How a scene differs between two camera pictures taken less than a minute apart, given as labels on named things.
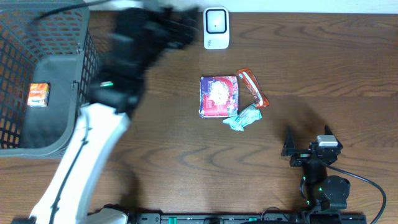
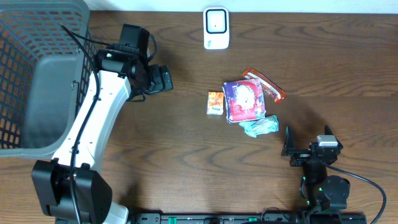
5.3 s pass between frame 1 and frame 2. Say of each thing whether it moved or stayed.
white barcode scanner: stayed
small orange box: moved
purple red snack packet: moved
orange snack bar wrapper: moved
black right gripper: stayed
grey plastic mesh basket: stayed
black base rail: stayed
